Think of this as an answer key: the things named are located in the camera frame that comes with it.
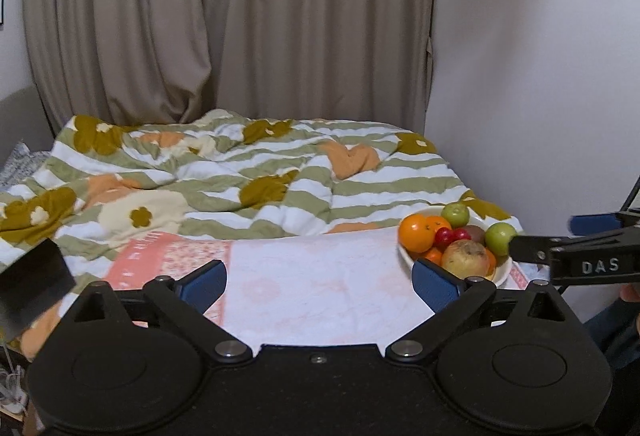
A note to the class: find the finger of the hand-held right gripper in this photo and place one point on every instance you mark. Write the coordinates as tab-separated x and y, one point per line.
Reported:
530	247
592	222

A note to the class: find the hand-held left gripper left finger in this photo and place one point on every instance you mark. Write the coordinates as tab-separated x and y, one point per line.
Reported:
205	286

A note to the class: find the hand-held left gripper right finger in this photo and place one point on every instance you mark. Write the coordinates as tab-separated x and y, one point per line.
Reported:
435	283

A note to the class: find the dark orange tangerine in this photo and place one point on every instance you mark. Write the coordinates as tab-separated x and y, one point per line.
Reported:
433	256

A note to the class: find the cream plate with yellow print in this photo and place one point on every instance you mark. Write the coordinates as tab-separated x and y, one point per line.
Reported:
501	273

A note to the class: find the light orange tangerine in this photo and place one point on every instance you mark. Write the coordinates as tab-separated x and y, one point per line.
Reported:
492	262
416	232

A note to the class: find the red cherry tomato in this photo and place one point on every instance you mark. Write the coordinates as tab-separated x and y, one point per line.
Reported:
443	236
460	234

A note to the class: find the dark brown kiwi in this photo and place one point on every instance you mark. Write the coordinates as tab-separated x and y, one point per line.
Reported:
475	232

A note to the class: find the person's right hand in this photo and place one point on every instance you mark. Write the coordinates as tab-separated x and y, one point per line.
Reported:
630	292

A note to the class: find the person's leg in jeans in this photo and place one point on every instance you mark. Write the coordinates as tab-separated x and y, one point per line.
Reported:
612	331

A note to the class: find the pink and white towel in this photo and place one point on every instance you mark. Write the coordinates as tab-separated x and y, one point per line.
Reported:
310	286

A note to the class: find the green striped floral blanket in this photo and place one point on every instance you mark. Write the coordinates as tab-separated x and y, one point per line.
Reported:
225	176

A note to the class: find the dark blurred object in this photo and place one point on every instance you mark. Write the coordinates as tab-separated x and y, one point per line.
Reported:
30	286

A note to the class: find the grey patterned cloth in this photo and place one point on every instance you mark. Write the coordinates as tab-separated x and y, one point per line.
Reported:
22	161

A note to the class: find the beige curtain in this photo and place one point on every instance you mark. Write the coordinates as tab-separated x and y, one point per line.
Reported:
225	16

